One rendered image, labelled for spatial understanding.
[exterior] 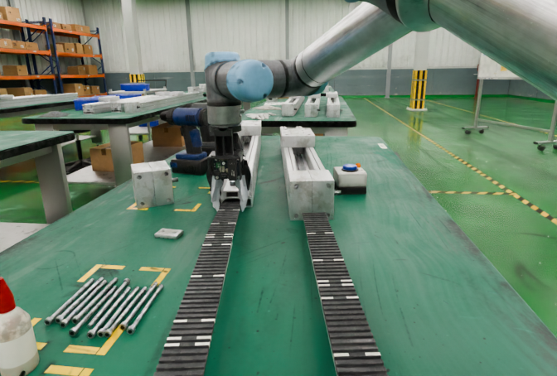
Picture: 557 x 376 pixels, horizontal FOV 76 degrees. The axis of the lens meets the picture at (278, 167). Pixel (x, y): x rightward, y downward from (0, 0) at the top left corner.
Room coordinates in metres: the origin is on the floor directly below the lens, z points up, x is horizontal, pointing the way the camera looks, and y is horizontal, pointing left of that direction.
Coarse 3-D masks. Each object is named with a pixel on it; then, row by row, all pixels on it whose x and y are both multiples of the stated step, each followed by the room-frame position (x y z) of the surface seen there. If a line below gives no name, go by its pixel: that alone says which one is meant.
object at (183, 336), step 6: (186, 330) 0.36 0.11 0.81; (192, 330) 0.36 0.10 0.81; (198, 330) 0.36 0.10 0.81; (204, 330) 0.36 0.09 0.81; (210, 330) 0.36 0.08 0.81; (174, 336) 0.35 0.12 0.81; (180, 336) 0.35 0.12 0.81; (186, 336) 0.35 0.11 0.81; (192, 336) 0.35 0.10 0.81; (198, 336) 0.35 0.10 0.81; (204, 336) 0.35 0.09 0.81; (210, 336) 0.35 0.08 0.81; (168, 342) 0.34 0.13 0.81; (174, 342) 0.34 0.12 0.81; (180, 342) 0.34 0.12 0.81; (186, 342) 0.34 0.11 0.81; (192, 342) 0.34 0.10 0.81; (198, 342) 0.34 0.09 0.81
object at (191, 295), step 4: (188, 292) 0.44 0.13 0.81; (192, 292) 0.44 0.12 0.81; (196, 292) 0.44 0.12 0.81; (200, 292) 0.44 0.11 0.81; (204, 292) 0.44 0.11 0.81; (208, 292) 0.44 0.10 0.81; (212, 292) 0.44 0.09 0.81; (216, 292) 0.44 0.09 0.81; (220, 292) 0.44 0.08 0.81; (184, 296) 0.43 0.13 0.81; (188, 296) 0.43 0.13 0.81; (192, 296) 0.43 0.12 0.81; (196, 296) 0.43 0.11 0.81; (200, 296) 0.43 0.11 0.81; (204, 296) 0.43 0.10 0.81; (208, 296) 0.43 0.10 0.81; (212, 296) 0.43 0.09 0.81; (216, 296) 0.43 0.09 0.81
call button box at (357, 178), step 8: (336, 168) 0.99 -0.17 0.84; (360, 168) 0.98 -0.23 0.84; (336, 176) 0.96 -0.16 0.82; (344, 176) 0.93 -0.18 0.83; (352, 176) 0.93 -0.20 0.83; (360, 176) 0.93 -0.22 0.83; (336, 184) 0.96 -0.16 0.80; (344, 184) 0.93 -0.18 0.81; (352, 184) 0.93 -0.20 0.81; (360, 184) 0.93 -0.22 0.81; (344, 192) 0.93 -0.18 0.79; (352, 192) 0.93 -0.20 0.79; (360, 192) 0.93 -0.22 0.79
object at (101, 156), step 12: (156, 132) 4.41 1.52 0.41; (168, 132) 4.40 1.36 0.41; (180, 132) 4.39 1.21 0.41; (108, 144) 3.48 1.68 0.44; (132, 144) 3.45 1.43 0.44; (156, 144) 4.42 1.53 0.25; (168, 144) 4.40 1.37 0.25; (180, 144) 4.39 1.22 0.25; (96, 156) 3.27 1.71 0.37; (108, 156) 3.25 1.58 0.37; (96, 168) 3.28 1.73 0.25; (108, 168) 3.25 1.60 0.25
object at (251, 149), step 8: (240, 136) 1.42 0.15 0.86; (256, 136) 1.40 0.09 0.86; (248, 144) 1.37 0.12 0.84; (256, 144) 1.23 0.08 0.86; (248, 152) 1.10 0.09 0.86; (256, 152) 1.15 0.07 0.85; (248, 160) 1.00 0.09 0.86; (256, 160) 1.13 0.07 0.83; (256, 168) 1.11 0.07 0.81; (256, 176) 1.10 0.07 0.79; (224, 184) 0.87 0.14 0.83; (232, 184) 0.89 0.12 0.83; (224, 192) 0.85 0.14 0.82; (232, 192) 0.88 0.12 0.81; (248, 200) 0.88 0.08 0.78
